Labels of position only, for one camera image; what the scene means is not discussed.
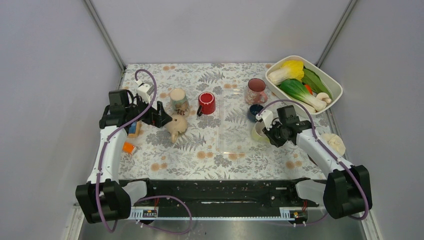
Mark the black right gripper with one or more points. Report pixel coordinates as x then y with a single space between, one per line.
274 142

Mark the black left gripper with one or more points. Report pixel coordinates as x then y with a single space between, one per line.
157 118

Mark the yellow-green ceramic mug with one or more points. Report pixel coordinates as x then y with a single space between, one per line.
257 133

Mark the blue ribbed ceramic mug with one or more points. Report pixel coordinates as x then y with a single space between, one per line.
253 111

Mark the pink patterned mug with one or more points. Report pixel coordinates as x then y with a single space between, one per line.
255 92

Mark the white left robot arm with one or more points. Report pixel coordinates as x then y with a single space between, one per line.
102 198

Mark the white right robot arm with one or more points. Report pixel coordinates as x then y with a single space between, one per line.
347 190

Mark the cream floral ceramic mug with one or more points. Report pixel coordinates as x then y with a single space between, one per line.
179 102

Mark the red ceramic mug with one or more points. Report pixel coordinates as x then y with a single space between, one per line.
206 104

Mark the blue orange sponge pack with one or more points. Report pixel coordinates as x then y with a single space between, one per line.
134 129

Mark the clear plastic tray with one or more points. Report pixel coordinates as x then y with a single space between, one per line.
237 130

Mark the small orange box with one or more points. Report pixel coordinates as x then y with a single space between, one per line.
129 148

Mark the green bok choy toy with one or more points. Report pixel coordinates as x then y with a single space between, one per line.
298 91

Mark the red chili pepper toy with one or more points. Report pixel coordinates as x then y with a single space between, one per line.
309 89

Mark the white vegetable basin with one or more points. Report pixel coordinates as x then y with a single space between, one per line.
333 86

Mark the white mushroom toy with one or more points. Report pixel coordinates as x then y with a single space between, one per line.
322 96

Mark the dark green leaf vegetable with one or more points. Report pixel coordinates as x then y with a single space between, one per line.
315 83

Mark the yellow napa cabbage toy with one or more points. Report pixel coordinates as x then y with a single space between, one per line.
291 69

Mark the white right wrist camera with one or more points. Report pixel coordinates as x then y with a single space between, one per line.
267 117

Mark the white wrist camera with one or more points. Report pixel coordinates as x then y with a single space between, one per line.
267 117
145 91

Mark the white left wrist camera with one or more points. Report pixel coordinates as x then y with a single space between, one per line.
145 91

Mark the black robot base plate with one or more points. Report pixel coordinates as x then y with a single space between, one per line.
223 199

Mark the right aluminium frame post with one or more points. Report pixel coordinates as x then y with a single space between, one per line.
336 32

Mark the aluminium corner frame post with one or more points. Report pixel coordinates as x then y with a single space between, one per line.
105 34

